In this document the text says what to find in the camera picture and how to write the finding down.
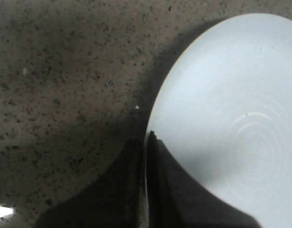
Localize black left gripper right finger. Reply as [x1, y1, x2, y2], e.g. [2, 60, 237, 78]
[146, 131, 260, 228]

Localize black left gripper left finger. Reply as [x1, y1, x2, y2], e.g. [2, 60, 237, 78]
[35, 140, 143, 228]

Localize light blue round plate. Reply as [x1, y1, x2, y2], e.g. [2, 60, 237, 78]
[146, 13, 292, 228]

